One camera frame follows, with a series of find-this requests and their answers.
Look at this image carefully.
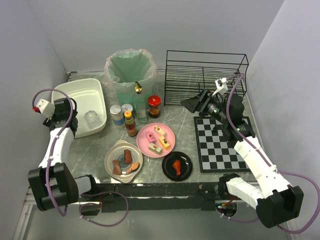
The cream cake piece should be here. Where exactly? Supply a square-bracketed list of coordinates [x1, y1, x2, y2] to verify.
[154, 125, 167, 136]

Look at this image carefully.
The yellow cake piece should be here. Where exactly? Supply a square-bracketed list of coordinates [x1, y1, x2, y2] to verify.
[159, 136, 171, 150]

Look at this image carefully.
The green white cake piece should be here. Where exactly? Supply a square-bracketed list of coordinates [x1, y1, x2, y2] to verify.
[148, 142, 162, 155]

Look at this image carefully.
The white plastic wash basin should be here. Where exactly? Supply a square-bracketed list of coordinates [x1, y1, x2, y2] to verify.
[56, 78, 107, 138]

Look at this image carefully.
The black small plate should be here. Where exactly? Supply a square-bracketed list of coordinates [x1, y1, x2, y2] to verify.
[161, 151, 193, 182]

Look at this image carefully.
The green bin with pink bag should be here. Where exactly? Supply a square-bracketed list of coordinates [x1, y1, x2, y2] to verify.
[104, 49, 158, 106]

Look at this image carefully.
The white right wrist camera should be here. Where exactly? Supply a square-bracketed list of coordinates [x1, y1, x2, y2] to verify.
[213, 77, 228, 96]

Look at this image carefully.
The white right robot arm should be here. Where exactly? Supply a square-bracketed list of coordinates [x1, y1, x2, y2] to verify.
[180, 89, 304, 228]

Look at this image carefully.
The clear wine glass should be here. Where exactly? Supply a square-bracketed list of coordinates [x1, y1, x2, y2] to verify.
[84, 110, 102, 130]

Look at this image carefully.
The silver lid spice jar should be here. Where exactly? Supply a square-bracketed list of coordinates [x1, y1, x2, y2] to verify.
[121, 103, 134, 115]

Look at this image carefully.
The brown meat slice lower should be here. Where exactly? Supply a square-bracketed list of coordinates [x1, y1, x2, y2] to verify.
[112, 159, 122, 176]

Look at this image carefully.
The white jar blue label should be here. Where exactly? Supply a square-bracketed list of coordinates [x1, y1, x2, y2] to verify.
[109, 104, 125, 129]

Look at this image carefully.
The pink cake piece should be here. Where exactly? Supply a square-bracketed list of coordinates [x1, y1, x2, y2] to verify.
[145, 131, 155, 143]

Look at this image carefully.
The brown meat slice upper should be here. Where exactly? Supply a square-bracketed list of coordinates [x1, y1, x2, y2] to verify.
[124, 149, 132, 165]

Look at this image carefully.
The black white chessboard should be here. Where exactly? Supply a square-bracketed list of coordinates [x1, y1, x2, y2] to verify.
[193, 116, 250, 173]

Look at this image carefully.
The pink plate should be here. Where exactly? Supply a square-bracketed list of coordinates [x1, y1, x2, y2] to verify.
[136, 122, 176, 158]

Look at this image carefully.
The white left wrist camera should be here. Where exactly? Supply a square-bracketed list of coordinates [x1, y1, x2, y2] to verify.
[32, 98, 55, 119]

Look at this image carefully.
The brown sauce bottle yellow cap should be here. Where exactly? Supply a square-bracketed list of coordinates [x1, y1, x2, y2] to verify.
[124, 111, 138, 137]

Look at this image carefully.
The orange salmon piece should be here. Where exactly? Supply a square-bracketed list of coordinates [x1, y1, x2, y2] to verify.
[126, 162, 140, 174]

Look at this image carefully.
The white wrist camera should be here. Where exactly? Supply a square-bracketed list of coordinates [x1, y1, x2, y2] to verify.
[32, 98, 55, 119]
[213, 77, 228, 96]

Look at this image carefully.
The black wire dish rack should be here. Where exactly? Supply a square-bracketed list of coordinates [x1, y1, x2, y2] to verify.
[163, 50, 249, 106]

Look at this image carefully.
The glass oil bottle gold spout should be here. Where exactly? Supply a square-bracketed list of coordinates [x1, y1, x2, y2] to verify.
[134, 81, 148, 123]

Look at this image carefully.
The red lid sauce jar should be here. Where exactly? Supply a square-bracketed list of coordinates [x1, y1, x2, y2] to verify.
[147, 95, 161, 119]

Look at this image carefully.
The brown meat slice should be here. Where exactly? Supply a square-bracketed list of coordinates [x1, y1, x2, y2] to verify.
[124, 149, 132, 165]
[112, 159, 122, 176]

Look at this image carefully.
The beige bowl with handles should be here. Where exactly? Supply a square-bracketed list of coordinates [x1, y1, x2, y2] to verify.
[104, 140, 143, 184]

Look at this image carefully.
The red fried chicken drumstick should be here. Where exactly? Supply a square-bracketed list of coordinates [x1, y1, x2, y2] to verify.
[172, 159, 181, 176]

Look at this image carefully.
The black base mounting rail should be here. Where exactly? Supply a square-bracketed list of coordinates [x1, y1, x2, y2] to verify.
[79, 182, 241, 213]

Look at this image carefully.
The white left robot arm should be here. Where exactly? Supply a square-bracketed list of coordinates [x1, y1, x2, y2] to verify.
[28, 98, 97, 211]

